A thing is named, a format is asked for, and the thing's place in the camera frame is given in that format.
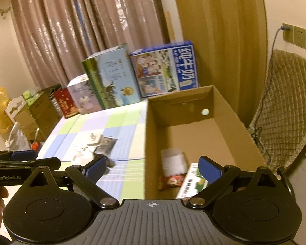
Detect green medicine box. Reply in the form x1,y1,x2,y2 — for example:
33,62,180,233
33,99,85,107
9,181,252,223
176,163,208,199

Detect clear plastic case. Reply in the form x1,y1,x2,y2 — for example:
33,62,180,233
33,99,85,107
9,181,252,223
161,147,187,177

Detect silver foil bag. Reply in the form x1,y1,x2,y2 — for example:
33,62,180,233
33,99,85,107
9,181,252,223
5,122,31,151

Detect white knitted cloth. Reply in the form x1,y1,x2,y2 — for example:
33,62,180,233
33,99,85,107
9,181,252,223
71,147,95,166

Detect brown cardboard storage box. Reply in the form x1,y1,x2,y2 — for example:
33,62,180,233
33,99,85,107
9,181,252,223
14,92,61,142

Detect checkered tablecloth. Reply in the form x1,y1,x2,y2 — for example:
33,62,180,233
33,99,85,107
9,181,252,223
38,101,147,201

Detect silver snack packet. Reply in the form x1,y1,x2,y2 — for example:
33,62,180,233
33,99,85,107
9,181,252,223
94,137,117,157

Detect white carved chair back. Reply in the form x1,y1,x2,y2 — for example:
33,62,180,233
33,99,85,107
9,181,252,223
5,96,26,123

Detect red snack packet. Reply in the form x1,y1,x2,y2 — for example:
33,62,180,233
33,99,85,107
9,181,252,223
158,174,186,190

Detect yellow plastic bag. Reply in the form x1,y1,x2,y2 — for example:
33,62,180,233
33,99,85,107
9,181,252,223
0,87,12,134

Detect red gift box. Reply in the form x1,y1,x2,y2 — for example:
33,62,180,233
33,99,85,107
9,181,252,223
53,88,79,119

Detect stacked green tissue packs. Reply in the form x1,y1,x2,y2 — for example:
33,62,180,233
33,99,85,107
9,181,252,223
22,87,42,106

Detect open cardboard box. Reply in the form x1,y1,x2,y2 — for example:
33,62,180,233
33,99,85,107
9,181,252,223
144,86,265,200

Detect white humidifier box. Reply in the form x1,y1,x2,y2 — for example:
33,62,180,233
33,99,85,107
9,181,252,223
67,73,102,115

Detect quilted beige chair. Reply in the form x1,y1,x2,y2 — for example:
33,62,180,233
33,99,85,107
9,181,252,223
250,49,306,172

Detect green milk carton box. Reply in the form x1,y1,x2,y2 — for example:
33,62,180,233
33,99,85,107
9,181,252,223
82,44,141,109

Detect blue milk carton box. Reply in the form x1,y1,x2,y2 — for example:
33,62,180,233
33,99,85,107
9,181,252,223
130,40,199,97

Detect brown curtain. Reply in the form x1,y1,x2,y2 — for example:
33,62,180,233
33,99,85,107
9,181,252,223
10,0,169,88

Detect wooden door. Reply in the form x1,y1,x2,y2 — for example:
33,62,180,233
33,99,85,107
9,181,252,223
176,0,268,125

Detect black charging cable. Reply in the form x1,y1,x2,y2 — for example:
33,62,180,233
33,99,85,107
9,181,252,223
249,27,290,159

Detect wall power socket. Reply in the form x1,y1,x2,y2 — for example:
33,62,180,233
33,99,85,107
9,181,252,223
282,23,294,44

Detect wall light switch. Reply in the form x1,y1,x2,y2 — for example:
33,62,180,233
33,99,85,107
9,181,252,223
294,26,306,49

